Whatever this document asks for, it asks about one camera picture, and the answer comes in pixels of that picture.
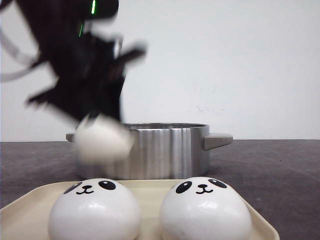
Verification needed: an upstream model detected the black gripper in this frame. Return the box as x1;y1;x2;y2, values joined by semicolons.
26;33;147;123

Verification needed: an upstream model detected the panda bun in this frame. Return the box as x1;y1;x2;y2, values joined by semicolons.
73;113;135;165
48;178;141;240
159;176;253;240

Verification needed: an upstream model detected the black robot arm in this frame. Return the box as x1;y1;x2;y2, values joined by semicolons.
0;0;147;122

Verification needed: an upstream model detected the stainless steel steamer pot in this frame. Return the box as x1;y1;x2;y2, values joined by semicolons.
65;123;233;180

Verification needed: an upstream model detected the cream plastic tray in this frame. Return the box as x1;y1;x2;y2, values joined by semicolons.
0;178;280;240

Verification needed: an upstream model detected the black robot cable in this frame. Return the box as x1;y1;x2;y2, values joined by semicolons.
0;27;41;83

